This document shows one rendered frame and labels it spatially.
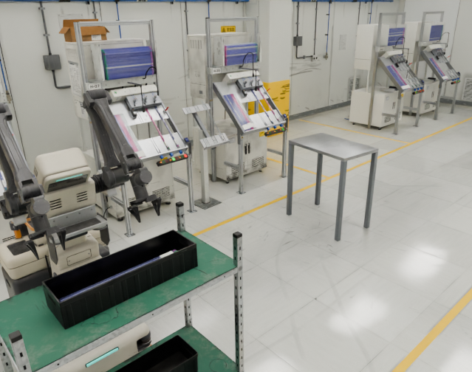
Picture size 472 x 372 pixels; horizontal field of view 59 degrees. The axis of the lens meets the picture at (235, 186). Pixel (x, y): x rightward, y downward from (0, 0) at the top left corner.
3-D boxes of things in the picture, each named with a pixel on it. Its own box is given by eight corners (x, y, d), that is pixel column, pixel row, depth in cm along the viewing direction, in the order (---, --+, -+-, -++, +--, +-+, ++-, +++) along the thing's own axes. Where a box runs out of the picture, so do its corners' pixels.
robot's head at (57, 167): (30, 171, 193) (33, 153, 182) (75, 161, 206) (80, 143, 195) (43, 197, 189) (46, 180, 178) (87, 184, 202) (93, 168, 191)
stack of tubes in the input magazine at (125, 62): (154, 74, 419) (152, 46, 409) (107, 80, 388) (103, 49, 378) (148, 73, 428) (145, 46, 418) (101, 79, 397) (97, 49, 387)
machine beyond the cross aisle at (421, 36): (456, 113, 838) (476, 10, 765) (438, 120, 787) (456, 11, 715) (393, 104, 932) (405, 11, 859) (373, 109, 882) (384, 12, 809)
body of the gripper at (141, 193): (156, 197, 186) (151, 181, 185) (136, 204, 179) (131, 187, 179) (151, 199, 191) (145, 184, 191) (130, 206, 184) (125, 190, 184)
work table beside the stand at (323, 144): (337, 241, 382) (344, 158, 352) (286, 214, 435) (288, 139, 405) (369, 227, 406) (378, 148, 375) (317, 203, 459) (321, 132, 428)
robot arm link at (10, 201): (1, 109, 178) (-26, 113, 172) (6, 99, 168) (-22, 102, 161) (35, 209, 181) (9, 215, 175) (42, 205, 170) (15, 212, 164)
